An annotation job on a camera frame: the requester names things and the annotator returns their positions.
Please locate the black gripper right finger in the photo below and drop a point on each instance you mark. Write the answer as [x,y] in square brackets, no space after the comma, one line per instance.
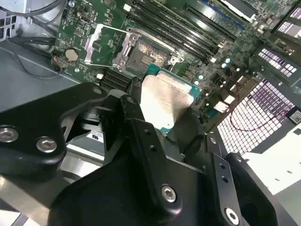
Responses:
[225,188]

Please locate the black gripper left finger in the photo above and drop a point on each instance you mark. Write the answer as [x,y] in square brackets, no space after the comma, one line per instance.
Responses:
[35,122]

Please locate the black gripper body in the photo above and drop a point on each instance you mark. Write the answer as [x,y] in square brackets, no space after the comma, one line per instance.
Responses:
[113,200]

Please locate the CPU with silver lid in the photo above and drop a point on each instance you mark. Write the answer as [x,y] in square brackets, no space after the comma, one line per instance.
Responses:
[164,99]

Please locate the silver socket cover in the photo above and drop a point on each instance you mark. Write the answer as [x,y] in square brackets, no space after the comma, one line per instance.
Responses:
[123,51]

